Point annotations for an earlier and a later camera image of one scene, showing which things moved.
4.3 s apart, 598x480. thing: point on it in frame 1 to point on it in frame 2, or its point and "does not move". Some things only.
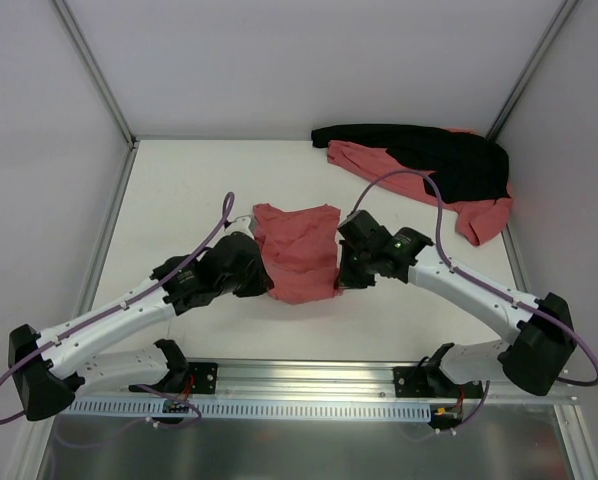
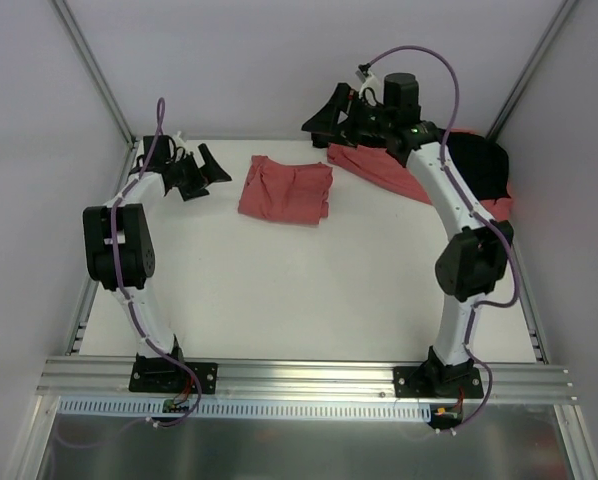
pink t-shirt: (300, 250) to (287, 192)
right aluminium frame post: (530, 70) does not move
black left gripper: (255, 279) to (187, 175)
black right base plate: (431, 382) does not move
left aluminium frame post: (86, 54) does not move
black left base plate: (194, 378) does not move
